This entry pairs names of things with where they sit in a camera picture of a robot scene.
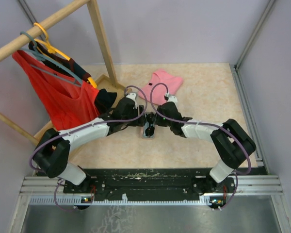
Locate dark striped hanging garment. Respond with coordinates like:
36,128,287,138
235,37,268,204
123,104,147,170
36,42,117,114

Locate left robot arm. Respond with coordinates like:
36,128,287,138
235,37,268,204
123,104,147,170
30,93,142,193

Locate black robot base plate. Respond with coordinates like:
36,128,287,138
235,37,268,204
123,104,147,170
56,169,238,209

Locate wooden clothes rack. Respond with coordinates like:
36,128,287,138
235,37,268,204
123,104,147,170
0,0,125,145

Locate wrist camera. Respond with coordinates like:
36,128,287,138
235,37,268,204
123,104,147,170
124,89,137,101
164,93,178,103

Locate red hanging shirt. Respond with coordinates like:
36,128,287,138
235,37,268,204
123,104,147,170
12,50,100,131

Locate aluminium frame rail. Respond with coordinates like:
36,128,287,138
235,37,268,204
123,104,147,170
9,176,284,233

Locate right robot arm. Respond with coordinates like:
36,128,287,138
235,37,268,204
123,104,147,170
155,102,257,192

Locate grey-blue plastic hanger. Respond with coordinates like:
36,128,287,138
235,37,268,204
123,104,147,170
19,31,83,87

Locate tortoiseshell sunglasses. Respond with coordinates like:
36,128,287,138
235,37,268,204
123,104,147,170
145,113,155,138

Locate yellow plastic hanger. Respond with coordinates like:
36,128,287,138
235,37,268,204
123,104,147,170
33,22,97,88

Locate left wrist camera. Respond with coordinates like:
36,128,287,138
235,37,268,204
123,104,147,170
124,89,137,101

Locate pink folded shirt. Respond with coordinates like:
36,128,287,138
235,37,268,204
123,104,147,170
141,69,184,105

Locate pink glasses case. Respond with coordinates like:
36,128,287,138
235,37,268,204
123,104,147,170
138,105,156,139

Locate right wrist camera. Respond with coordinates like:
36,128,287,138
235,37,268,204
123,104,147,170
164,93,178,103

